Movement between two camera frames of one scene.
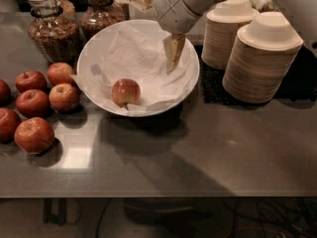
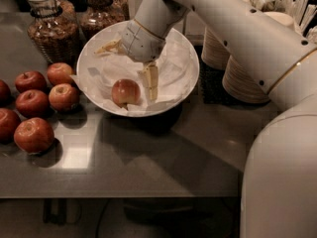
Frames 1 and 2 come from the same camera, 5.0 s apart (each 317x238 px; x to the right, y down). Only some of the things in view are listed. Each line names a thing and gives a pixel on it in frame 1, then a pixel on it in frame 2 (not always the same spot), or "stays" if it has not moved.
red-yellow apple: (126, 91) stays
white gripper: (168, 9) -> (141, 43)
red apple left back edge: (5, 92) stays
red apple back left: (31, 79) stays
